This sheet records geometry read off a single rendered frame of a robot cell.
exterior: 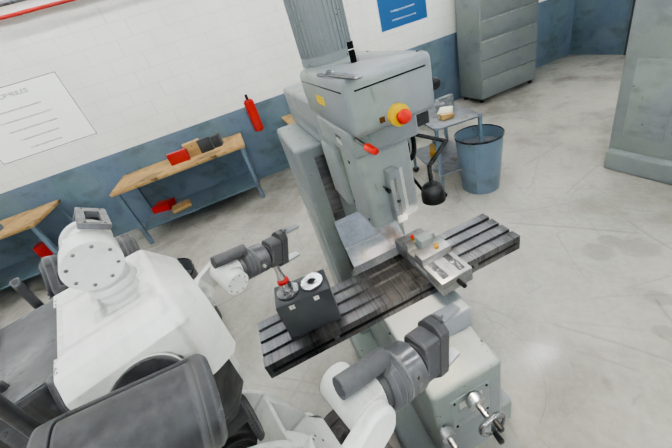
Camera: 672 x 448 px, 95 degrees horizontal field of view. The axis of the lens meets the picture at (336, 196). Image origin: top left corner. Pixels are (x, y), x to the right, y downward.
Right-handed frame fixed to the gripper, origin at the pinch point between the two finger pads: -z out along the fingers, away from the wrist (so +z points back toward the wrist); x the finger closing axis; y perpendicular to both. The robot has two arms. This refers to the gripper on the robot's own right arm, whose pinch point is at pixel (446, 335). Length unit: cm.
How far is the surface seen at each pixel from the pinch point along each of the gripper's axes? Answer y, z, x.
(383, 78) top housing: 28, -13, 52
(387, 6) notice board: 366, -358, 203
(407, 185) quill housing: 42, -36, 18
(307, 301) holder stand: 64, -1, -24
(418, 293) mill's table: 47, -46, -33
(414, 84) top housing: 26, -22, 50
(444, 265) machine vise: 40, -55, -20
